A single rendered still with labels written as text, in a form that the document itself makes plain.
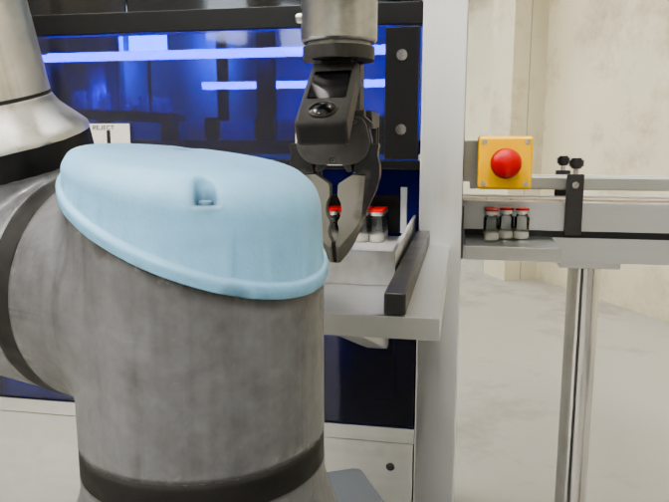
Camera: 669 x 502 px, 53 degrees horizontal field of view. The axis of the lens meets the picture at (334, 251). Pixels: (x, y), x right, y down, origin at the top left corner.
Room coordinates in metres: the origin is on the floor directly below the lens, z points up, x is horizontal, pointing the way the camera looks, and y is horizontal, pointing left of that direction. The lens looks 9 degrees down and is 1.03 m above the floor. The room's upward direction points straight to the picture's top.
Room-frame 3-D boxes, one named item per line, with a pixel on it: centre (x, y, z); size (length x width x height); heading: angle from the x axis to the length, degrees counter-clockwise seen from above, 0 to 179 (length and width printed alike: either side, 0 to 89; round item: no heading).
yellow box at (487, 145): (0.95, -0.24, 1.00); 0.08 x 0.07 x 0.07; 169
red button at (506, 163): (0.90, -0.23, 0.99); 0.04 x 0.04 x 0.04; 79
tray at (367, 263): (0.86, 0.04, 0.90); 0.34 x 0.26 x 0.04; 170
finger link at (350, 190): (0.69, -0.02, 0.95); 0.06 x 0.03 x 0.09; 169
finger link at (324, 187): (0.69, 0.01, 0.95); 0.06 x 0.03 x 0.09; 169
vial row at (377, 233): (0.97, 0.02, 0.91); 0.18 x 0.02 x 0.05; 80
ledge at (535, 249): (0.99, -0.26, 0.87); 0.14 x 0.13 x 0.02; 169
